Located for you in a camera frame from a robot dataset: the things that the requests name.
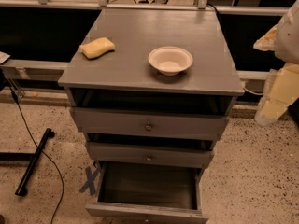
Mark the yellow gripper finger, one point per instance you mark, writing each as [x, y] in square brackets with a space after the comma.
[281, 89]
[267, 42]

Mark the yellow sponge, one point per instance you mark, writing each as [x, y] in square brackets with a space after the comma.
[97, 47]

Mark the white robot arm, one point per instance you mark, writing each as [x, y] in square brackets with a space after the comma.
[287, 37]

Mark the grey top drawer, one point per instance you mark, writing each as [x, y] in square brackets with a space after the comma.
[135, 123]

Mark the grey drawer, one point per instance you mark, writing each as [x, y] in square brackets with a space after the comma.
[149, 193]
[149, 155]
[135, 123]

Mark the grey drawer cabinet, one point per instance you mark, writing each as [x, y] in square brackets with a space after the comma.
[125, 80]

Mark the grey middle drawer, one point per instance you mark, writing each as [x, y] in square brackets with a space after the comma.
[149, 155]

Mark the grey bottom drawer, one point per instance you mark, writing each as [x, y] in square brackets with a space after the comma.
[149, 193]

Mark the white paper bowl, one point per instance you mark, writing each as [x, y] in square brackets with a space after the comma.
[170, 60]

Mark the black stand leg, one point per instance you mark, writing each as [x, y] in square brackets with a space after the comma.
[21, 189]

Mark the metal rail frame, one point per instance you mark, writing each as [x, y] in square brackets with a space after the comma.
[33, 70]

